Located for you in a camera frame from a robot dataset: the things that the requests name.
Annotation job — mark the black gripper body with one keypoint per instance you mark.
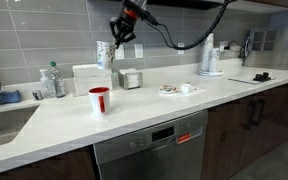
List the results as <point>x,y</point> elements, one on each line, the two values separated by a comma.
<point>127,27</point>

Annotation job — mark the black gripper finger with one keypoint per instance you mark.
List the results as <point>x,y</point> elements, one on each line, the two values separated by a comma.
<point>121,40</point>
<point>113,31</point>

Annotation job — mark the clear plastic cup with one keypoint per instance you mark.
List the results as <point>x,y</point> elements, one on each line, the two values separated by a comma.
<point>102,56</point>

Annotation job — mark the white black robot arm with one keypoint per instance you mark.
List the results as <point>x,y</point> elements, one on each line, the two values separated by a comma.
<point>134,6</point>

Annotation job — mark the white and red mug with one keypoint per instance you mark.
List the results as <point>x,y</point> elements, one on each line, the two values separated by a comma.
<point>95,101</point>

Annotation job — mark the small white cup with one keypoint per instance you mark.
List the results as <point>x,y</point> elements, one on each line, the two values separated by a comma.
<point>185,88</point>

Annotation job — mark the tall printed paper cup stack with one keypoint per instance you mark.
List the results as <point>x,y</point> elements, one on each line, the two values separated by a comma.
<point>206,53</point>

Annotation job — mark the short printed paper cup stack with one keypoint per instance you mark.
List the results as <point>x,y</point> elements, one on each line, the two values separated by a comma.
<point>214,61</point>

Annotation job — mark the grey napkin holder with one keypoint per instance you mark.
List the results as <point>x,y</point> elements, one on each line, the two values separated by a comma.
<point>130,80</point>

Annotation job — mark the white box container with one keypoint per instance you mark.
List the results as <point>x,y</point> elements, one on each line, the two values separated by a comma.
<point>90,80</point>

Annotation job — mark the small red patterned plate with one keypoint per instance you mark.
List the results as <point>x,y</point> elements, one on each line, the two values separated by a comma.
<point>167,89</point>

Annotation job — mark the dark overhead cabinet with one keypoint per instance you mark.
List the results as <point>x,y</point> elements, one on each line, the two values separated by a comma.
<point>197,4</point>

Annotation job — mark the clear bottle green cap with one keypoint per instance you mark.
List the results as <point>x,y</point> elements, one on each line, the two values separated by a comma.
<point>58,81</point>

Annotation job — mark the clear soap bottle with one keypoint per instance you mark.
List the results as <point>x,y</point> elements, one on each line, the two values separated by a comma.
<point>45,85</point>

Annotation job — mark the white paper mat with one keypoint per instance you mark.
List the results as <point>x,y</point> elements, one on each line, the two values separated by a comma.
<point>197,90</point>

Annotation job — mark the white round tray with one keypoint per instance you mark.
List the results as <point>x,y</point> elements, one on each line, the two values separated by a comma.
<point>210,73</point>

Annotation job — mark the small metal can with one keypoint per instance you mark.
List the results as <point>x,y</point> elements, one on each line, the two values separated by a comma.
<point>37,95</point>

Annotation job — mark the stainless steel dishwasher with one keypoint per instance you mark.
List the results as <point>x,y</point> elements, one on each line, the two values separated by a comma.
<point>150,150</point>

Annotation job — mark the blue sponge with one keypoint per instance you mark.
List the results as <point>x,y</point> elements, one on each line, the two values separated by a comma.
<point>9,97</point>

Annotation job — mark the white flat board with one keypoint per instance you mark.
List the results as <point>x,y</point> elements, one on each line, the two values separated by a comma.
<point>244,79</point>

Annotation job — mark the steel undermount sink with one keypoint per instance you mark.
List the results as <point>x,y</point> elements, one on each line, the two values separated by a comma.
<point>4,125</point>

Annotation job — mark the small black object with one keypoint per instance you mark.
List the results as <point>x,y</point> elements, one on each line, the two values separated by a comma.
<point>262,77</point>

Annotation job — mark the dark wood sink cabinet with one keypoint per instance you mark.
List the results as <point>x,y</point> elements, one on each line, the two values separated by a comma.
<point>50,166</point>

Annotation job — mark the white light switch plate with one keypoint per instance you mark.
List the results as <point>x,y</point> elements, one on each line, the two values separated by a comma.
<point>119,53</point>

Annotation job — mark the white wall outlet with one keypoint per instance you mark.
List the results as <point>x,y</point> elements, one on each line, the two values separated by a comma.
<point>138,51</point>
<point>222,46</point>
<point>181,50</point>

